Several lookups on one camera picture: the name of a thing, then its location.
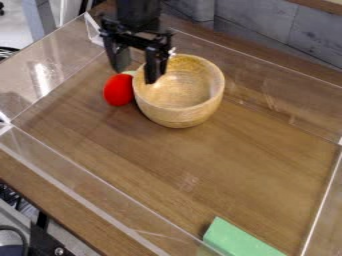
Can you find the light wooden bowl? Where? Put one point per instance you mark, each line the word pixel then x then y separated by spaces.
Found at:
pixel 186 95

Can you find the black table bracket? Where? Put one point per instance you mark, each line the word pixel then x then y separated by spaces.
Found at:
pixel 43 243

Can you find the red plush fruit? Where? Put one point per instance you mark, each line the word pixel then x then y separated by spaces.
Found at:
pixel 118 92

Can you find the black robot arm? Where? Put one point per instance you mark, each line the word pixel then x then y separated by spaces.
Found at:
pixel 137 11

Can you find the green foam block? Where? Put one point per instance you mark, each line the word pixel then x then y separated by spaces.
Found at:
pixel 233 242

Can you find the clear acrylic enclosure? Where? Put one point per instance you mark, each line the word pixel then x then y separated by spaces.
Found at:
pixel 137 188

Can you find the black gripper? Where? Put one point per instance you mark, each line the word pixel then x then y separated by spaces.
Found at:
pixel 145 36

